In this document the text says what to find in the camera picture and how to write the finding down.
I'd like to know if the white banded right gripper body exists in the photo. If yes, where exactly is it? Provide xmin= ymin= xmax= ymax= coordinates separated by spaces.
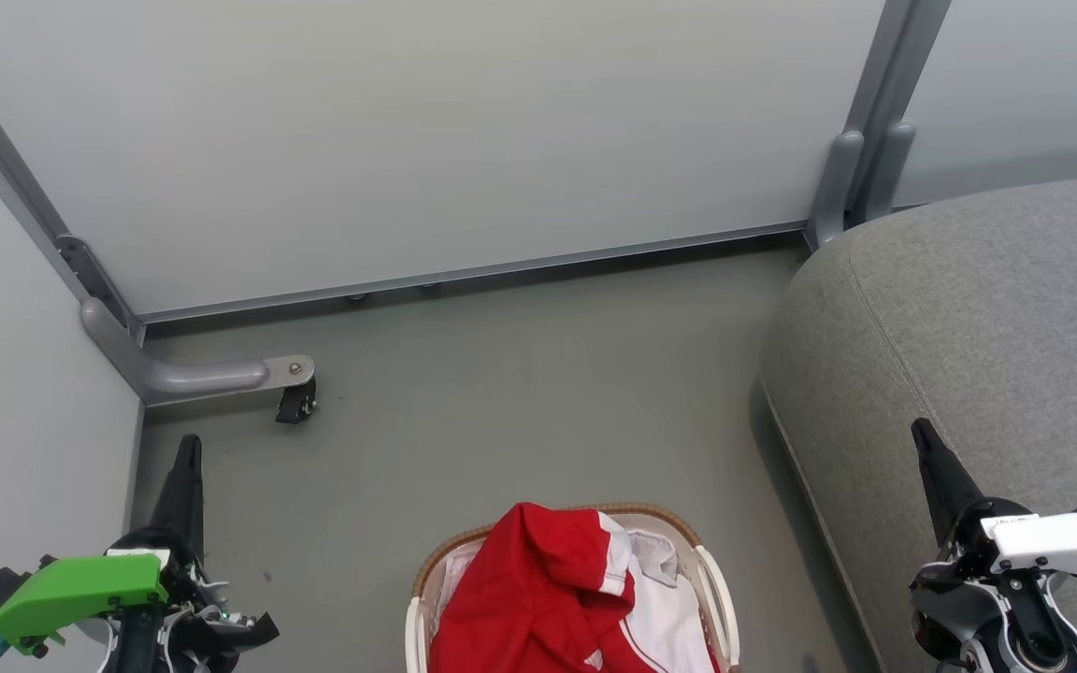
xmin=935 ymin=497 xmax=1077 ymax=585

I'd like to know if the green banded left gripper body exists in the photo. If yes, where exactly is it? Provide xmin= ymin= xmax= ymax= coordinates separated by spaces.
xmin=0 ymin=526 xmax=280 ymax=673

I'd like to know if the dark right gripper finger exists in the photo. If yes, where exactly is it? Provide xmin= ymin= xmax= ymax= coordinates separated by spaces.
xmin=910 ymin=417 xmax=984 ymax=549

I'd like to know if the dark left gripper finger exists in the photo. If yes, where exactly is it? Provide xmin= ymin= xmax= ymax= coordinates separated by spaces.
xmin=151 ymin=434 xmax=207 ymax=554

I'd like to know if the red garment with white hem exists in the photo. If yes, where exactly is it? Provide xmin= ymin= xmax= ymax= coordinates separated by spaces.
xmin=427 ymin=503 xmax=657 ymax=673

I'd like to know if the grey fabric sofa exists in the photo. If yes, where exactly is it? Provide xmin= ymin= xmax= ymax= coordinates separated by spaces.
xmin=760 ymin=170 xmax=1077 ymax=673

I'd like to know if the grey metal partition foot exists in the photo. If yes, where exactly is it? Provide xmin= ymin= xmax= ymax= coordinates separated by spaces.
xmin=80 ymin=297 xmax=316 ymax=406

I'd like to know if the black caster wheel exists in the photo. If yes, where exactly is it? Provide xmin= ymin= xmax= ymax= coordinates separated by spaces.
xmin=275 ymin=379 xmax=319 ymax=425

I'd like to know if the white laundry basket woven rim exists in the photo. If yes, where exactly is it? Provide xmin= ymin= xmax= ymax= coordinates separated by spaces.
xmin=405 ymin=502 xmax=742 ymax=673

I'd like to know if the white fabric basket liner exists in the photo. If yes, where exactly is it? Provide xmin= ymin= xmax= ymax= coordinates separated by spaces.
xmin=434 ymin=523 xmax=689 ymax=620

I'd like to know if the grey partition corner post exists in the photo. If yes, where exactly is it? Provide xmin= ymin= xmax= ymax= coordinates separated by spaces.
xmin=0 ymin=36 xmax=145 ymax=339

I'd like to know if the grey partition post double foot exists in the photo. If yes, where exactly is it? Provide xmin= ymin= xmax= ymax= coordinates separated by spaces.
xmin=805 ymin=0 xmax=953 ymax=251

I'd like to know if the grey metal partition rail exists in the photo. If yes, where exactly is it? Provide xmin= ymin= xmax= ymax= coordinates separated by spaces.
xmin=138 ymin=221 xmax=811 ymax=326

